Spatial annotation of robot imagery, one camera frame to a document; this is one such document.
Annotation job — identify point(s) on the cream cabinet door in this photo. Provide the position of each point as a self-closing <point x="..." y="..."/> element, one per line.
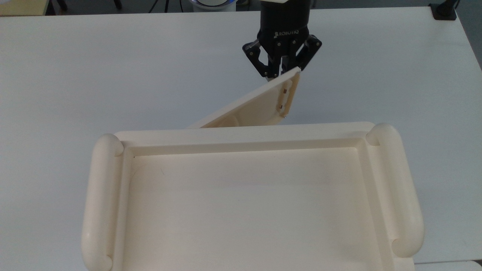
<point x="260" y="105"/>

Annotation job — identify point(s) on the black table clamp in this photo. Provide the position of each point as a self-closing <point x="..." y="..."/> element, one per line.
<point x="443" y="11"/>

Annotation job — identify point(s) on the cream rounded cabinet rail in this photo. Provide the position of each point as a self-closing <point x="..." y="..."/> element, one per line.
<point x="99" y="195"/>
<point x="401" y="188"/>

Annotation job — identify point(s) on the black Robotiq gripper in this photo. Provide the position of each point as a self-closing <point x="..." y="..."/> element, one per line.
<point x="284" y="22"/>

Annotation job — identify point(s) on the cream plastic tray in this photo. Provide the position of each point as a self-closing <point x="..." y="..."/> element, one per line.
<point x="244" y="207"/>

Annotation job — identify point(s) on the light wooden board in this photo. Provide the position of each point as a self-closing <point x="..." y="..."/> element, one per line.
<point x="22" y="6"/>

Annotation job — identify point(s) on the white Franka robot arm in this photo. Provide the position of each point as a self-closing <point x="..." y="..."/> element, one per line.
<point x="273" y="1"/>

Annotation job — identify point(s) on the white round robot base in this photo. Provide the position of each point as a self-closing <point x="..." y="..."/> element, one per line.
<point x="212" y="4"/>

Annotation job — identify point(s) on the black tripod legs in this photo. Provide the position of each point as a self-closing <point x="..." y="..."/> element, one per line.
<point x="165" y="4"/>

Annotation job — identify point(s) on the black chair leg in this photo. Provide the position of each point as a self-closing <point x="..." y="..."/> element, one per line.
<point x="62" y="4"/>
<point x="118" y="3"/>

